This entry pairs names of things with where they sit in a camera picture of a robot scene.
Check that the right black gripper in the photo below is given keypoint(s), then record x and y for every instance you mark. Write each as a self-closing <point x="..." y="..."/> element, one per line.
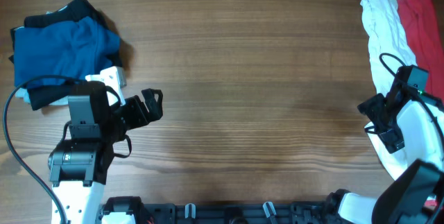
<point x="370" y="107"/>

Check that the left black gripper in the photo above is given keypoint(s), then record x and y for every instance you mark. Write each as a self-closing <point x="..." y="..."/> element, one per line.
<point x="154" y="108"/>

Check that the white t-shirt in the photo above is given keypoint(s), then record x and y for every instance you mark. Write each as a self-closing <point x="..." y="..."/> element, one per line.
<point x="382" y="23"/>

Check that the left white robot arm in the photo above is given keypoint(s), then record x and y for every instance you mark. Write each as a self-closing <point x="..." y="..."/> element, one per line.
<point x="79" y="165"/>

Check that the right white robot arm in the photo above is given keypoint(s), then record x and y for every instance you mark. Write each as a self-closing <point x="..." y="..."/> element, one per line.
<point x="415" y="197"/>

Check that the blue folded shirt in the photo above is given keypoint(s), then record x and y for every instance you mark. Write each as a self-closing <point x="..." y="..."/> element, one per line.
<point x="67" y="48"/>

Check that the black folded shirt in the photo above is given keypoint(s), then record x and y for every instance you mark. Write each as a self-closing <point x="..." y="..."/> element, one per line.
<point x="46" y="89"/>

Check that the red t-shirt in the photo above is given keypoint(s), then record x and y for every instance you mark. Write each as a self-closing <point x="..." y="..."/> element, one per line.
<point x="418" y="17"/>

